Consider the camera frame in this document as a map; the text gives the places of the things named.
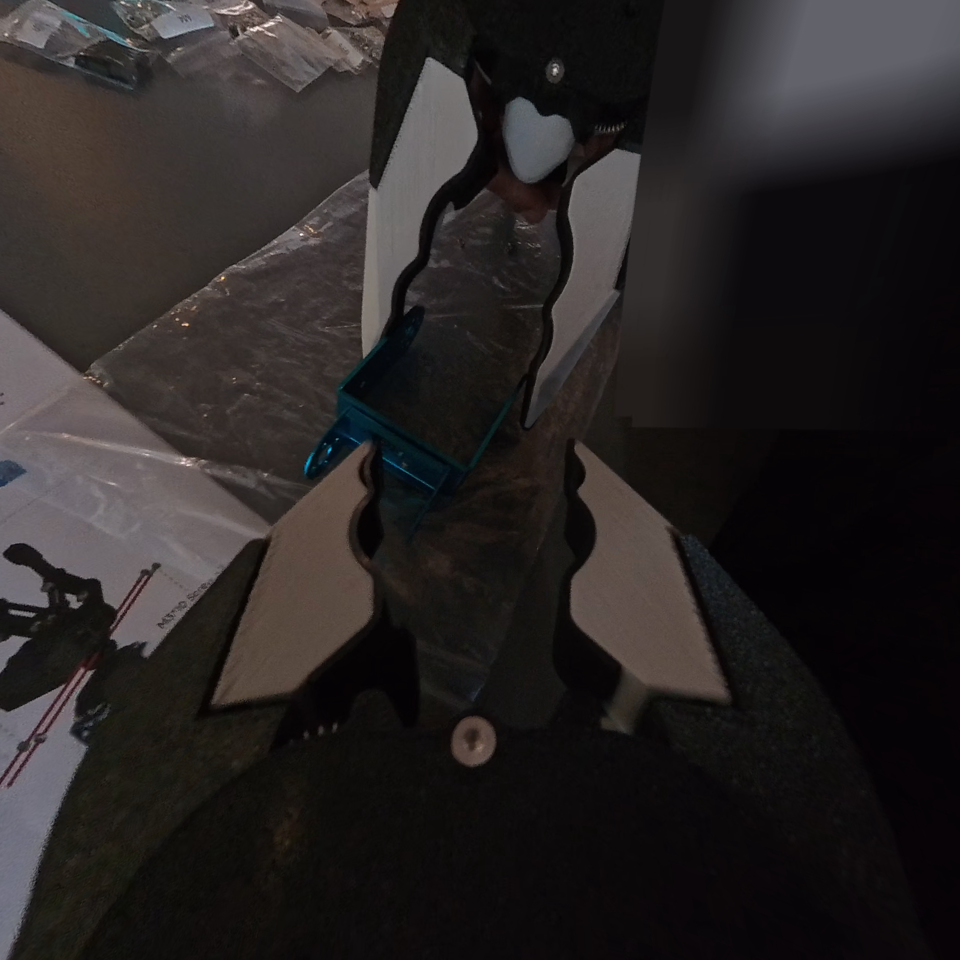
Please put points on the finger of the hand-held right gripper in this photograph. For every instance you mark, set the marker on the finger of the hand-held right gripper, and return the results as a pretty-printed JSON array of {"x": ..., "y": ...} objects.
[
  {"x": 420, "y": 150},
  {"x": 600, "y": 225}
]

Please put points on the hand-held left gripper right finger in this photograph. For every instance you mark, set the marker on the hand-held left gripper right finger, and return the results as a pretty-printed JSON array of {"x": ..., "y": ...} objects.
[{"x": 652, "y": 600}]

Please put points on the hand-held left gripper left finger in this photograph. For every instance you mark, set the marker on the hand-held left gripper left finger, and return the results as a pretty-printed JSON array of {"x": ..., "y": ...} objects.
[{"x": 300, "y": 600}]

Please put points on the blue metal bracket assembly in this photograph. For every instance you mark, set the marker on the blue metal bracket assembly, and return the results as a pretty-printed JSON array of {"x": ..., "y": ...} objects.
[{"x": 412, "y": 461}]

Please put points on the large clear plastic bag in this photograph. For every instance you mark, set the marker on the large clear plastic bag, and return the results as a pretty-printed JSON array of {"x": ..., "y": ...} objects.
[{"x": 262, "y": 337}]

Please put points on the person's right hand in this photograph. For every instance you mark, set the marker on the person's right hand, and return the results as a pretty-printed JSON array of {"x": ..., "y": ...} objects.
[{"x": 529, "y": 199}]

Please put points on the white instruction sheet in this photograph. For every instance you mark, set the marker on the white instruction sheet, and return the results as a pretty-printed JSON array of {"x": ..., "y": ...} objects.
[{"x": 187, "y": 570}]

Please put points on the pile of small screw bags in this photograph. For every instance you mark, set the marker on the pile of small screw bags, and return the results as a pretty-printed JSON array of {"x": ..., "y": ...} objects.
[{"x": 225, "y": 30}]

